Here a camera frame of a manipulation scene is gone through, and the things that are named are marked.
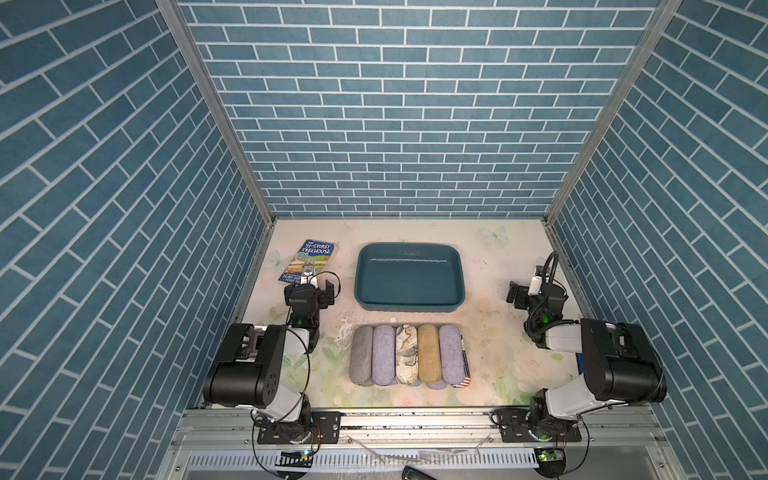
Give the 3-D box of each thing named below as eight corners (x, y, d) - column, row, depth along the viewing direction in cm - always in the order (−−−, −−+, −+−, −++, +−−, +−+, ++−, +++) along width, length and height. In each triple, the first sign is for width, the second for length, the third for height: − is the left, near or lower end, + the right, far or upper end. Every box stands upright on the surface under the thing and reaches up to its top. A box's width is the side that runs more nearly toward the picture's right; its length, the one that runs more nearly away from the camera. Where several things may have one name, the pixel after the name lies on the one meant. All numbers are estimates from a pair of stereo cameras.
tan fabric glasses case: (419, 385, 82) (420, 378, 77) (417, 333, 91) (418, 324, 87) (439, 385, 82) (442, 378, 77) (435, 333, 91) (437, 324, 87)
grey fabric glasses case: (349, 389, 82) (346, 381, 76) (354, 335, 92) (352, 325, 86) (371, 389, 82) (369, 381, 76) (374, 335, 92) (373, 325, 86)
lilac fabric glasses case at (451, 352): (441, 385, 82) (444, 378, 77) (437, 333, 92) (439, 324, 87) (462, 385, 82) (466, 378, 77) (455, 333, 92) (459, 324, 87)
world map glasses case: (396, 387, 82) (396, 380, 76) (396, 334, 92) (396, 324, 86) (418, 387, 82) (419, 380, 76) (415, 334, 92) (417, 324, 86)
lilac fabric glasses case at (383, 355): (371, 388, 82) (370, 380, 76) (374, 335, 92) (373, 325, 86) (395, 388, 82) (395, 380, 76) (395, 336, 92) (395, 325, 86)
